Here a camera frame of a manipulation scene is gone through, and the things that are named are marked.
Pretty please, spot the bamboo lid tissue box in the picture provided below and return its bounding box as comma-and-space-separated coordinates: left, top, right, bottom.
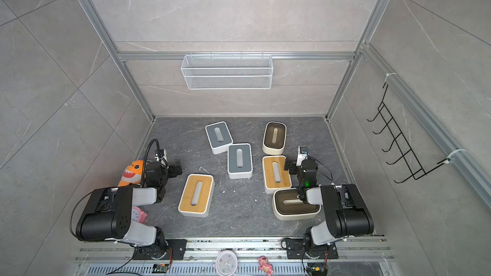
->
178, 174, 215, 218
262, 155, 292, 194

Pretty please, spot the black wire hook rack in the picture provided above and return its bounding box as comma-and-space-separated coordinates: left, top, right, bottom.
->
367, 83, 451, 184

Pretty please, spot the brown lid tissue box front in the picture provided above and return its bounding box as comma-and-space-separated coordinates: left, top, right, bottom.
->
272, 189, 321, 221

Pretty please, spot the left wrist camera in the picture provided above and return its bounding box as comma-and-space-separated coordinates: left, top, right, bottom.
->
155, 149, 168, 166

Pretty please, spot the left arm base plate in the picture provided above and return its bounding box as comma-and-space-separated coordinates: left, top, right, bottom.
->
132, 239, 187, 260

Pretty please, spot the grey lid tissue box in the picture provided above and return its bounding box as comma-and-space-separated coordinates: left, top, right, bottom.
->
205, 121, 233, 155
227, 143, 253, 180

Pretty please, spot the white wire mesh basket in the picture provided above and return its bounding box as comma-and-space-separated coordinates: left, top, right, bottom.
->
181, 54, 274, 90

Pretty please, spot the grey lid tissue box front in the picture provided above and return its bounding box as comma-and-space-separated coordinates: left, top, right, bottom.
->
227, 143, 253, 180

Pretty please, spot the pink bear figurine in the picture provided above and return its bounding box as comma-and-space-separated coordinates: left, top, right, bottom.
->
258, 256, 274, 276

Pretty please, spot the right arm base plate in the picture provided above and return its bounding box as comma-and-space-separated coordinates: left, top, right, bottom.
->
280, 238, 339, 260

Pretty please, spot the grey lid tissue box back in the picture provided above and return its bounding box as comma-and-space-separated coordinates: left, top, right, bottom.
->
205, 121, 233, 155

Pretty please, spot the black corrugated left cable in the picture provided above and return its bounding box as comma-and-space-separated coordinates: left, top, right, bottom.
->
140, 138, 161, 187

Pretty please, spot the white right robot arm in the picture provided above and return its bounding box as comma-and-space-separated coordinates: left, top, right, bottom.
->
273, 157, 374, 259

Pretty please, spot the orange shark plush toy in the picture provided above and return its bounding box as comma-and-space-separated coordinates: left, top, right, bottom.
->
118, 160, 144, 187

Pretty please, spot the brown lid tissue box back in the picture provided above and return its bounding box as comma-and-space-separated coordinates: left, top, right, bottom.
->
262, 121, 287, 155

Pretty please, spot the brown lid tissue box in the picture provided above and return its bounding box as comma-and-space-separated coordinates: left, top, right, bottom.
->
272, 189, 321, 221
262, 121, 287, 155

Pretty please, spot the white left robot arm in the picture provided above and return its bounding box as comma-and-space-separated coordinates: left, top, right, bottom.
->
72, 158, 187, 260

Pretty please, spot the pink alarm clock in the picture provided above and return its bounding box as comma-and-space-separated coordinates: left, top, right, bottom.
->
131, 206, 148, 224

